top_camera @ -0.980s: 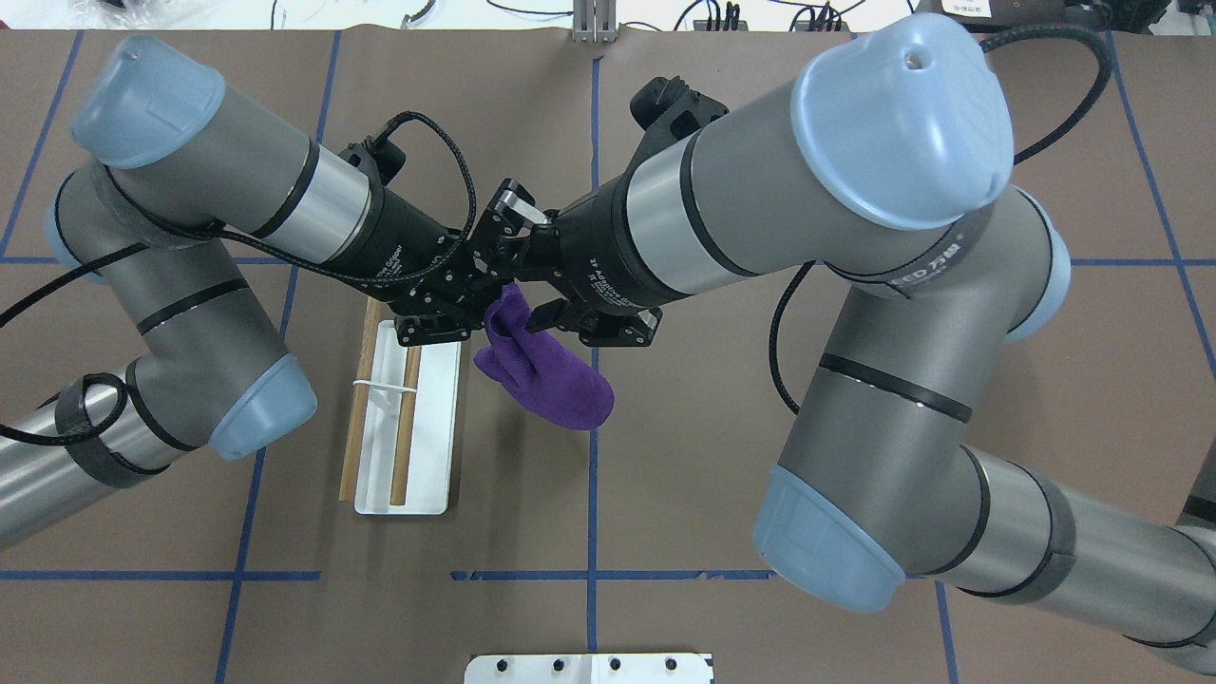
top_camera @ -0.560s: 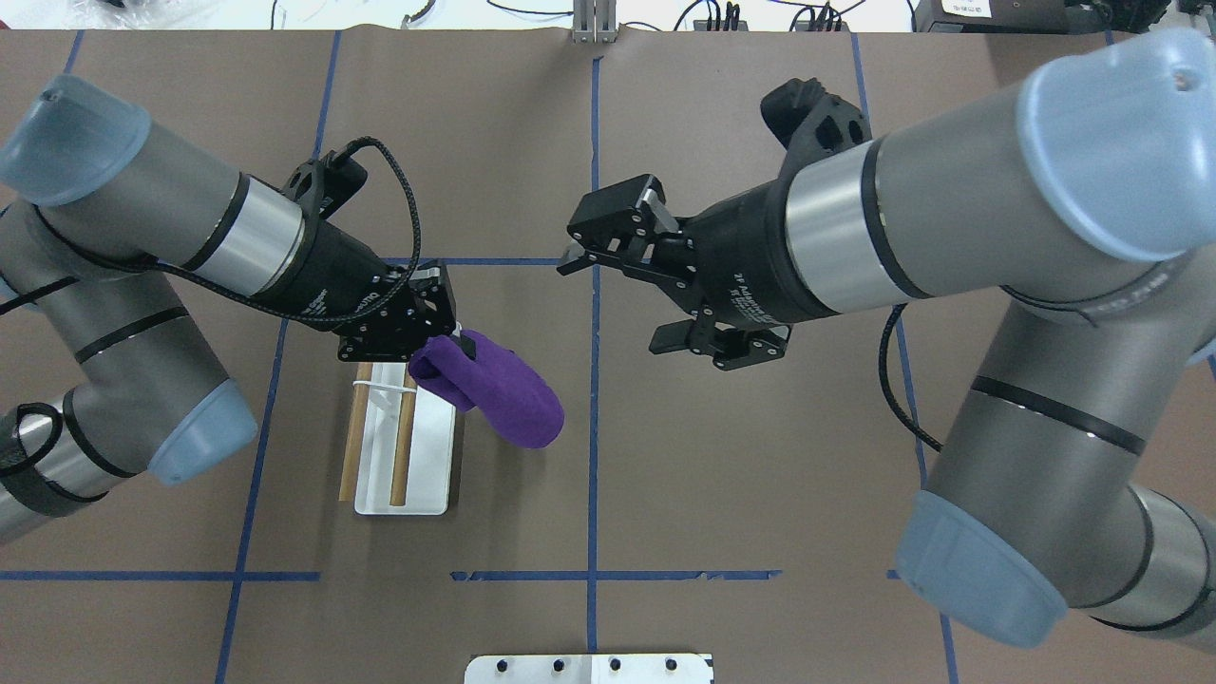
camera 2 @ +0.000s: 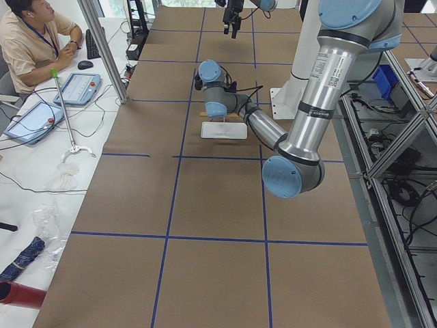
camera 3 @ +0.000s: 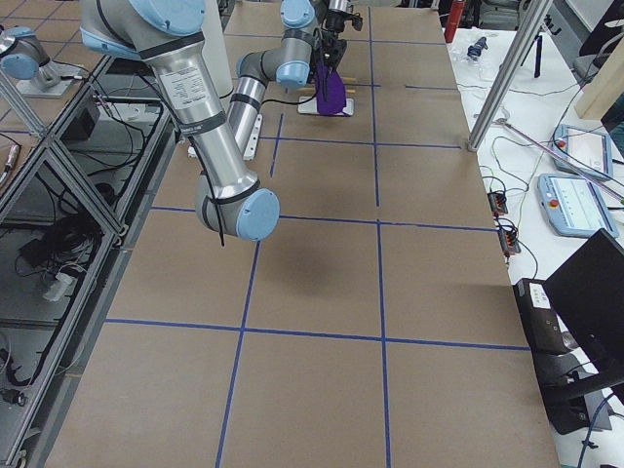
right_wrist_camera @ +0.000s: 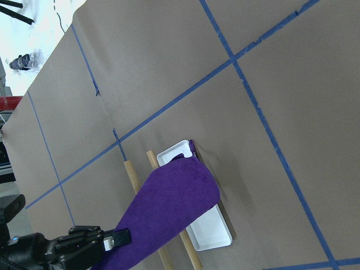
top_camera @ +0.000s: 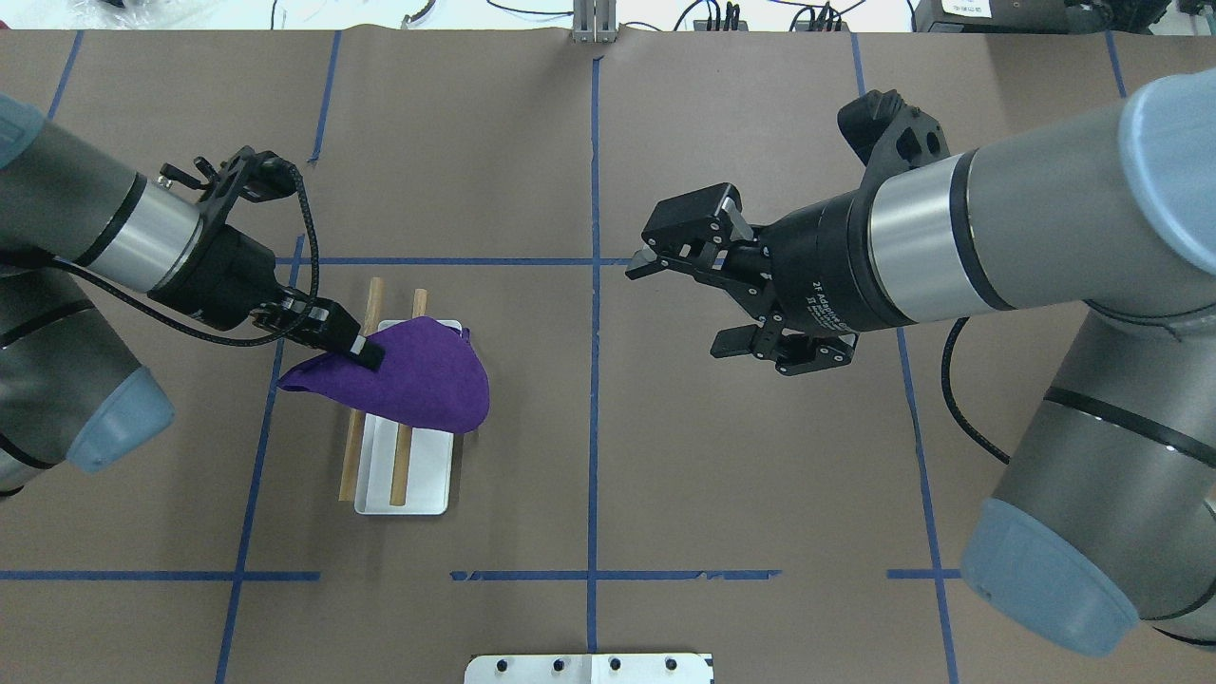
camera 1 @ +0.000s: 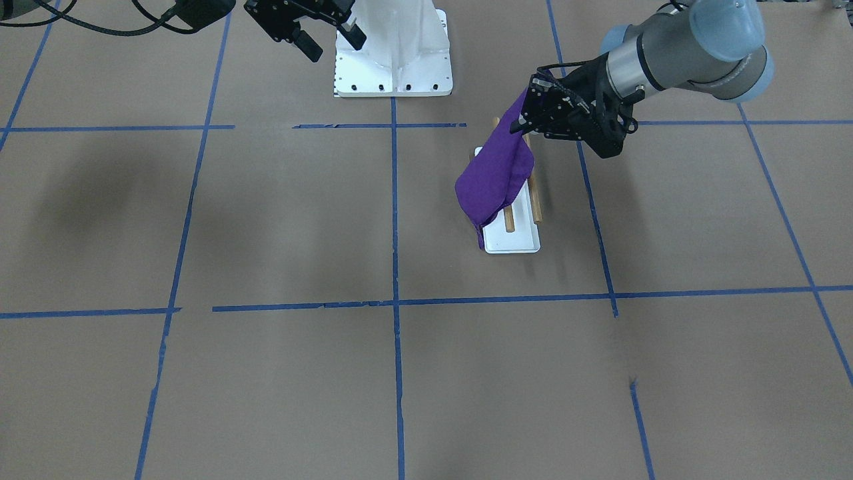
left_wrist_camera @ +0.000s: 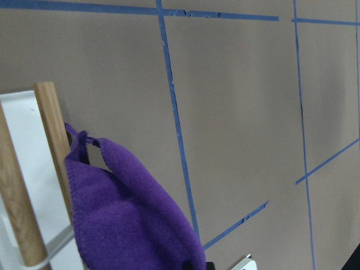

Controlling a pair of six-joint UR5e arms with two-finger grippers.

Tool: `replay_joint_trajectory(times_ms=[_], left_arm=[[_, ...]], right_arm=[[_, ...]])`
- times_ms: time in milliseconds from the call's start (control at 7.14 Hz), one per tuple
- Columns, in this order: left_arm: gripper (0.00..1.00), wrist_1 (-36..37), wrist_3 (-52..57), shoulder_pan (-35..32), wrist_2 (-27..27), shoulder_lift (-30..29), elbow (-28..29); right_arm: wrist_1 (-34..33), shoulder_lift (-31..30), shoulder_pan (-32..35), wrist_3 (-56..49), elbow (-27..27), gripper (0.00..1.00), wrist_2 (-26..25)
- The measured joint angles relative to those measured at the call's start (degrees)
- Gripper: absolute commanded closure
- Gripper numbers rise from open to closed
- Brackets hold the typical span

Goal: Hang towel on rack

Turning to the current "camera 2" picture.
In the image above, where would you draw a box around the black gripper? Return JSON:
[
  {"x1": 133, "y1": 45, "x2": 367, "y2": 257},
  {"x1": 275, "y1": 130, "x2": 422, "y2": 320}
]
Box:
[{"x1": 223, "y1": 0, "x2": 244, "y2": 39}]

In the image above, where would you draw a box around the purple towel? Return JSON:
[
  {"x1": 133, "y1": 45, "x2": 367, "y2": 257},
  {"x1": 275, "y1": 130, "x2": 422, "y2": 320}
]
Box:
[{"x1": 228, "y1": 81, "x2": 238, "y2": 93}]

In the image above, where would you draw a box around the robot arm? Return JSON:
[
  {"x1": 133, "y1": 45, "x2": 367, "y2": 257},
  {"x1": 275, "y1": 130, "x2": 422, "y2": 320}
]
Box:
[
  {"x1": 216, "y1": 0, "x2": 277, "y2": 39},
  {"x1": 196, "y1": 1, "x2": 404, "y2": 198}
]

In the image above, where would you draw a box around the black keyboard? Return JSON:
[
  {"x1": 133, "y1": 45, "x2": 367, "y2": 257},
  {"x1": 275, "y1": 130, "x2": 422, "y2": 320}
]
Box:
[{"x1": 85, "y1": 29, "x2": 100, "y2": 59}]

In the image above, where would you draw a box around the black computer mouse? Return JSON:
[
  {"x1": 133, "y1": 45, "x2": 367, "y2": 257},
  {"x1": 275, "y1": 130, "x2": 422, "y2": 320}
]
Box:
[{"x1": 77, "y1": 60, "x2": 94, "y2": 70}]

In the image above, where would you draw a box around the blue storage bin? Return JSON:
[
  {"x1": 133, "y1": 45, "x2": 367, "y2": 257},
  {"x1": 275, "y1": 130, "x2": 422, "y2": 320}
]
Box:
[{"x1": 372, "y1": 64, "x2": 399, "y2": 100}]

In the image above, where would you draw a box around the upper teach pendant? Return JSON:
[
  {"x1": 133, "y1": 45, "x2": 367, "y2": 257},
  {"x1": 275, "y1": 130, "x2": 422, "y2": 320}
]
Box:
[{"x1": 60, "y1": 72, "x2": 102, "y2": 106}]

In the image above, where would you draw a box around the teach pendant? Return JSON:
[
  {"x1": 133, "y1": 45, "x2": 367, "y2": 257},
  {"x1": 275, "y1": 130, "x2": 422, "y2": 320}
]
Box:
[
  {"x1": 4, "y1": 101, "x2": 64, "y2": 145},
  {"x1": 60, "y1": 72, "x2": 102, "y2": 106}
]

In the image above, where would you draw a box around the reacher grabber stick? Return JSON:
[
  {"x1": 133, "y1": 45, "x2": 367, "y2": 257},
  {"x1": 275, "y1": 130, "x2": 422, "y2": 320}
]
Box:
[{"x1": 50, "y1": 67, "x2": 97, "y2": 162}]

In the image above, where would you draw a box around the seated person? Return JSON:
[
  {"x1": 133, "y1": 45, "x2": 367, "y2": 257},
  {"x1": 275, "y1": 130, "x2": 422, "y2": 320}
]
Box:
[{"x1": 1, "y1": 1, "x2": 83, "y2": 95}]

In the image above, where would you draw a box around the lower teach pendant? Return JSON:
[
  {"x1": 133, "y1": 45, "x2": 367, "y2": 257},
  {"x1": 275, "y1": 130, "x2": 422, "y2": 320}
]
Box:
[{"x1": 4, "y1": 101, "x2": 64, "y2": 145}]

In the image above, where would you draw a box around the clear plastic bag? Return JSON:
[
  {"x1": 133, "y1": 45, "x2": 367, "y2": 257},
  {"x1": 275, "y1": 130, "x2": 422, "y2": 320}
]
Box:
[{"x1": 31, "y1": 204, "x2": 68, "y2": 272}]

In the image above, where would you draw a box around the folded blue umbrella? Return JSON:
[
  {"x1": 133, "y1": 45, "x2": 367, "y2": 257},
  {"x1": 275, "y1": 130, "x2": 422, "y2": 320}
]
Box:
[{"x1": 1, "y1": 236, "x2": 45, "y2": 282}]

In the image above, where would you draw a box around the red cylinder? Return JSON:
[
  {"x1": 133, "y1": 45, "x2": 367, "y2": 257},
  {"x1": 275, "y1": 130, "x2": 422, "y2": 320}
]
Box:
[{"x1": 1, "y1": 281, "x2": 46, "y2": 309}]

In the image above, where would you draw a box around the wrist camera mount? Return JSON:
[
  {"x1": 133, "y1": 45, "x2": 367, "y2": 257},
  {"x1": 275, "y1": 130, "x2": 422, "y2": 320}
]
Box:
[{"x1": 194, "y1": 71, "x2": 203, "y2": 91}]

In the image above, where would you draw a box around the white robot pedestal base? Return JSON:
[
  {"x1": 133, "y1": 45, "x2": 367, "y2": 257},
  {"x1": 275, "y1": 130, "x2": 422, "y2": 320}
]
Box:
[{"x1": 270, "y1": 0, "x2": 321, "y2": 120}]

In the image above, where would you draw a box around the grey aluminium frame post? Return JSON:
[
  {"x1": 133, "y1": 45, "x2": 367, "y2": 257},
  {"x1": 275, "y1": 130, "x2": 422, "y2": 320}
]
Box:
[{"x1": 77, "y1": 0, "x2": 128, "y2": 104}]

